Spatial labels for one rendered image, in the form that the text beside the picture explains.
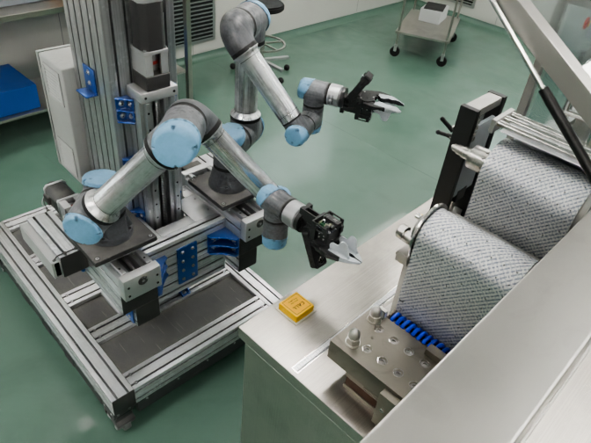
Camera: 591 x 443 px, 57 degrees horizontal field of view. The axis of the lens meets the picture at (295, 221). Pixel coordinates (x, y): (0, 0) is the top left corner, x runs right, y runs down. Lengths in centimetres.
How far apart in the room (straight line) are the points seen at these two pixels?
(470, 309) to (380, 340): 22
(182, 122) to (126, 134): 54
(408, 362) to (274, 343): 36
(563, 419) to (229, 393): 182
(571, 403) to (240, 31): 142
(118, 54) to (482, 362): 152
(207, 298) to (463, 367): 207
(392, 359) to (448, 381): 82
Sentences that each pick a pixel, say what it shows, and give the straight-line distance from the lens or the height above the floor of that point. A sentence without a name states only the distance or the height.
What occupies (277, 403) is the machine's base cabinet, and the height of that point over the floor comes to 74.
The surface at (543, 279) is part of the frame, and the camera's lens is 62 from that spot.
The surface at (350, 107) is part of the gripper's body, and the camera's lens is 193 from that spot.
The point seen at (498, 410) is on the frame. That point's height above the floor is 165.
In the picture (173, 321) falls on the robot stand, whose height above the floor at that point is 21.
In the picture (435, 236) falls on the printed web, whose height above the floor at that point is 129.
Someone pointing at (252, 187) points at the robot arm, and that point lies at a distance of 164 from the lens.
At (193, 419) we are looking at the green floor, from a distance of 239.
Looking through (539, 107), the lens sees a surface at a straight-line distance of 219.
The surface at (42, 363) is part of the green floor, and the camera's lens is 267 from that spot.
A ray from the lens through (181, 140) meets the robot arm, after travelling 141.
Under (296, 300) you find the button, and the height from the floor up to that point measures 92.
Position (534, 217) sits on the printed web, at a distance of 138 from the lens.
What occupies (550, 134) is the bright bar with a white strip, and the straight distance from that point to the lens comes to 141.
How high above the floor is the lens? 203
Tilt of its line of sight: 38 degrees down
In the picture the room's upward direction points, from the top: 6 degrees clockwise
